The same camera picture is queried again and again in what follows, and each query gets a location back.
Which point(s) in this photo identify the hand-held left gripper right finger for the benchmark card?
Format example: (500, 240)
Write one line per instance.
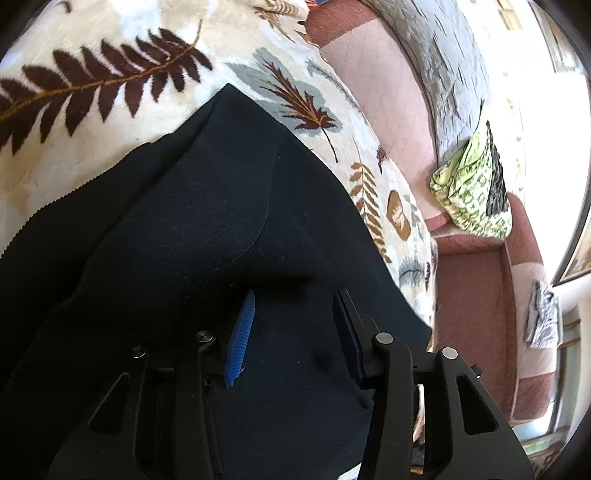
(345, 325)

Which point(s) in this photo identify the black pants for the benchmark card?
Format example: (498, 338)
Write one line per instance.
(184, 230)

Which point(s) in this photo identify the pink and brown sofa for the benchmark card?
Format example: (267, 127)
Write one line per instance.
(392, 92)

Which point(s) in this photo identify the small wall frame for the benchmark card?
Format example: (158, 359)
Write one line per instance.
(505, 14)

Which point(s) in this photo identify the purple multicoloured cloth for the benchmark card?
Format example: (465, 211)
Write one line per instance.
(316, 2)

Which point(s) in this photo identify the brown glass door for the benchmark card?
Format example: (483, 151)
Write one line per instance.
(577, 270)

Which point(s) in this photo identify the large wall frame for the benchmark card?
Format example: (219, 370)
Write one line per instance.
(561, 46)

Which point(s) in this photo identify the green patterned folded cloth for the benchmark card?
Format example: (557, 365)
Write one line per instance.
(466, 194)

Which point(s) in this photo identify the grey quilted blanket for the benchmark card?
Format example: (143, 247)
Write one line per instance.
(438, 69)

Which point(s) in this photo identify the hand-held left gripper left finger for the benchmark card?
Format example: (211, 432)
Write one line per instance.
(240, 344)

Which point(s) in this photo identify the grey and white cloth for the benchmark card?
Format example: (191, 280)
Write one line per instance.
(544, 316)

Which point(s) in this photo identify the leaf print blanket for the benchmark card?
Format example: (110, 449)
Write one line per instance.
(221, 32)

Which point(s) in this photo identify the dark grey cloth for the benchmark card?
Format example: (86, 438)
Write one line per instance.
(496, 184)

